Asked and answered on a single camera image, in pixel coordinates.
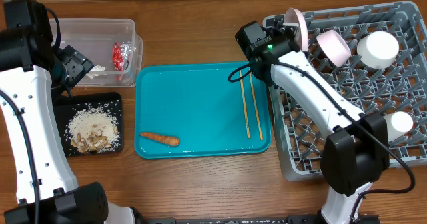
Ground white tissue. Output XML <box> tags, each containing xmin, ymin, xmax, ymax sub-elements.
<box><xmin>87</xmin><ymin>65</ymin><xmax>106</xmax><ymax>79</ymax></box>

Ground red foil wrapper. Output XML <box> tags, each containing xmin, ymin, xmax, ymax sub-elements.
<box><xmin>112</xmin><ymin>41</ymin><xmax>132</xmax><ymax>71</ymax></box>

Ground rice and food scraps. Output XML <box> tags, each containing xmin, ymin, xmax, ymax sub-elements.
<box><xmin>64</xmin><ymin>106</ymin><xmax>121</xmax><ymax>154</ymax></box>

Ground pink plate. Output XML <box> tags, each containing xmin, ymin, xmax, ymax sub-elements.
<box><xmin>284</xmin><ymin>8</ymin><xmax>309</xmax><ymax>52</ymax></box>

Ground pink bowl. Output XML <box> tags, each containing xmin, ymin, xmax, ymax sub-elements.
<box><xmin>316</xmin><ymin>30</ymin><xmax>351</xmax><ymax>67</ymax></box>

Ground large white bowl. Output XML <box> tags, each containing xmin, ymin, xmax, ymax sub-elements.
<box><xmin>357</xmin><ymin>31</ymin><xmax>399</xmax><ymax>69</ymax></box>

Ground small white cup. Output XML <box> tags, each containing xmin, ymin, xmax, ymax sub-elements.
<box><xmin>384</xmin><ymin>111</ymin><xmax>414</xmax><ymax>142</ymax></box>

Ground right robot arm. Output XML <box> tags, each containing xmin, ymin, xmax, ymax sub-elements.
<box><xmin>235</xmin><ymin>21</ymin><xmax>389</xmax><ymax>223</ymax></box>

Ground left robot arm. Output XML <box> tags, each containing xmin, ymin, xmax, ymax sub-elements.
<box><xmin>1</xmin><ymin>0</ymin><xmax>143</xmax><ymax>223</ymax></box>

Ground grey dishwasher rack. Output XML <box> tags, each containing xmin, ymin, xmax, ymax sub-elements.
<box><xmin>270</xmin><ymin>1</ymin><xmax>426</xmax><ymax>181</ymax></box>

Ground clear plastic bin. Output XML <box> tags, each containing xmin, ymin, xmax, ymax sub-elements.
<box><xmin>59</xmin><ymin>18</ymin><xmax>143</xmax><ymax>87</ymax></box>

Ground black tray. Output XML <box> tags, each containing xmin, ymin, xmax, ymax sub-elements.
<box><xmin>53</xmin><ymin>92</ymin><xmax>124</xmax><ymax>157</ymax></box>

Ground orange carrot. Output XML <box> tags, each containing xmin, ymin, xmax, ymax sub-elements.
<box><xmin>139</xmin><ymin>132</ymin><xmax>180</xmax><ymax>147</ymax></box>

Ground teal serving tray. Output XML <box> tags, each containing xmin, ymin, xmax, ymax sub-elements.
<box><xmin>134</xmin><ymin>62</ymin><xmax>272</xmax><ymax>159</ymax></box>

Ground left wooden chopstick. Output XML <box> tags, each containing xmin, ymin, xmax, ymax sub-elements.
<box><xmin>239</xmin><ymin>71</ymin><xmax>250</xmax><ymax>139</ymax></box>

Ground wooden chopstick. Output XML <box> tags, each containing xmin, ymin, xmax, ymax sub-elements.
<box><xmin>249</xmin><ymin>73</ymin><xmax>264</xmax><ymax>141</ymax></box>
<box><xmin>239</xmin><ymin>71</ymin><xmax>250</xmax><ymax>139</ymax></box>

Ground right wooden chopstick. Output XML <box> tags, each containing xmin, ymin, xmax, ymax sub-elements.
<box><xmin>249</xmin><ymin>73</ymin><xmax>264</xmax><ymax>141</ymax></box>

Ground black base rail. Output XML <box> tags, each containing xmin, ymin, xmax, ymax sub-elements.
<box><xmin>136</xmin><ymin>215</ymin><xmax>317</xmax><ymax>224</ymax></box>

